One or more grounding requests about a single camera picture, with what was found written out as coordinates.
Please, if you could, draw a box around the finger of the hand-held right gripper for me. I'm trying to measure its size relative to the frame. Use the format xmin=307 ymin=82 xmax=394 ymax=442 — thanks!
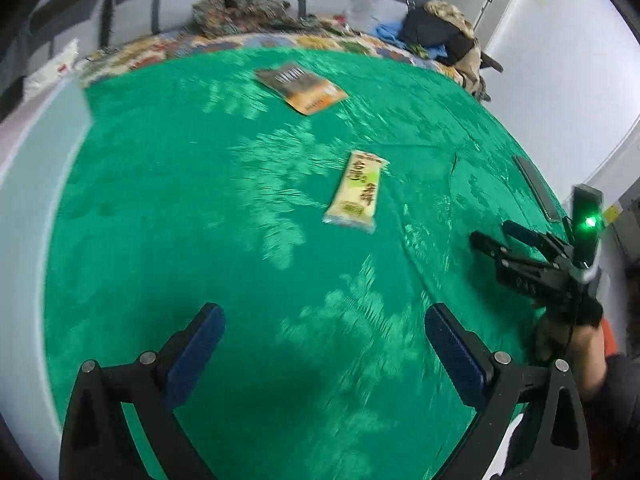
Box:
xmin=502 ymin=220 xmax=571 ymax=261
xmin=470 ymin=231 xmax=548 ymax=268

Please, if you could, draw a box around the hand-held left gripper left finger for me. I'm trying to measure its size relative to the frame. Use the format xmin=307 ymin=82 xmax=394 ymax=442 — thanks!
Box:
xmin=60 ymin=302 xmax=226 ymax=480

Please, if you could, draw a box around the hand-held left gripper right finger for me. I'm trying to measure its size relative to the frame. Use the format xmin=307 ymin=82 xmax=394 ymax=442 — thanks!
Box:
xmin=424 ymin=302 xmax=592 ymax=480

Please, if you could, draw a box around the cream green snack packet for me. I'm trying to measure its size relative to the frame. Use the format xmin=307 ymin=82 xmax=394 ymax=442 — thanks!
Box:
xmin=322 ymin=149 xmax=391 ymax=235

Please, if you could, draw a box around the white storage box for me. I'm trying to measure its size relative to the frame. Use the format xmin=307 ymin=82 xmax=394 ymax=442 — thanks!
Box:
xmin=0 ymin=77 xmax=95 ymax=480

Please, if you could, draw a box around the orange and dark snack packet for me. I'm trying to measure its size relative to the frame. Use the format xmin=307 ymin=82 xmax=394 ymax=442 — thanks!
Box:
xmin=255 ymin=61 xmax=349 ymax=117

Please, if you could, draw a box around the person's right forearm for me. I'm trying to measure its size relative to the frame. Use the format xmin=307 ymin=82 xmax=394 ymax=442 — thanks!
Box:
xmin=567 ymin=327 xmax=640 ymax=461

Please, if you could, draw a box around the black smartphone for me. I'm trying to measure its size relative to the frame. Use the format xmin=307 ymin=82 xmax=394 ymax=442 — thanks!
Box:
xmin=514 ymin=155 xmax=562 ymax=222

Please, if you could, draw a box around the beige patterned garment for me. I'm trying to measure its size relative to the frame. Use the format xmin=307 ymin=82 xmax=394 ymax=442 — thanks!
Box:
xmin=425 ymin=0 xmax=503 ymax=103

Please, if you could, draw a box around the green patterned blanket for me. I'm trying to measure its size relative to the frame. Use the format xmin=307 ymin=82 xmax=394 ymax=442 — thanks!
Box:
xmin=44 ymin=42 xmax=581 ymax=480

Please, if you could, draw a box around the black bag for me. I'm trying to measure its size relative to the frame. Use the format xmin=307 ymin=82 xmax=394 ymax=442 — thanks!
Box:
xmin=400 ymin=7 xmax=483 ymax=66

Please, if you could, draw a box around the blue cloth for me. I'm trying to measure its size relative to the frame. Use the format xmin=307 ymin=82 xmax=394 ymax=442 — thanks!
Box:
xmin=372 ymin=22 xmax=448 ymax=66

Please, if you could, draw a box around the clear plastic bag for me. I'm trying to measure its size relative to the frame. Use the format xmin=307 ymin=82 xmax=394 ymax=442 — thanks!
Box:
xmin=347 ymin=0 xmax=388 ymax=33

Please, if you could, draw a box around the floral bedsheet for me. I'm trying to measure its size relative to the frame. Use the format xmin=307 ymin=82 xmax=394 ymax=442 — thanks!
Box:
xmin=80 ymin=15 xmax=476 ymax=91

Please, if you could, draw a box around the white plastic bag red print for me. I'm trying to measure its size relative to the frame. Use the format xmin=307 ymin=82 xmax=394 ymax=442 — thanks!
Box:
xmin=24 ymin=39 xmax=81 ymax=98

